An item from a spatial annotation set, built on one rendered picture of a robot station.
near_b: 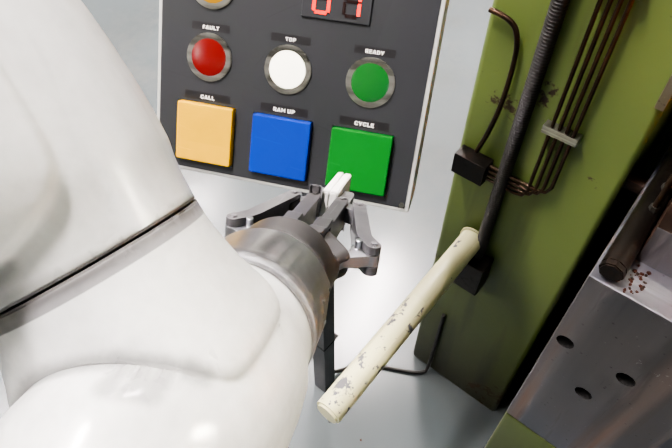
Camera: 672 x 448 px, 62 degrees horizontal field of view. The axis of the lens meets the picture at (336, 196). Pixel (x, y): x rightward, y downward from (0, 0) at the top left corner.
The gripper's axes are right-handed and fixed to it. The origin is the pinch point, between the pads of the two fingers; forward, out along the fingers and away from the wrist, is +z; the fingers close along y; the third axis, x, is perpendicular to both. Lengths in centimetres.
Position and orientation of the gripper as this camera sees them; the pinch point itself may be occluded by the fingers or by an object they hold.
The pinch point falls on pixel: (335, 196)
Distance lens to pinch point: 56.4
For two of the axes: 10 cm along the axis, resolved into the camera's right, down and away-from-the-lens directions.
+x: 1.3, -9.4, -3.3
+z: 2.2, -3.0, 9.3
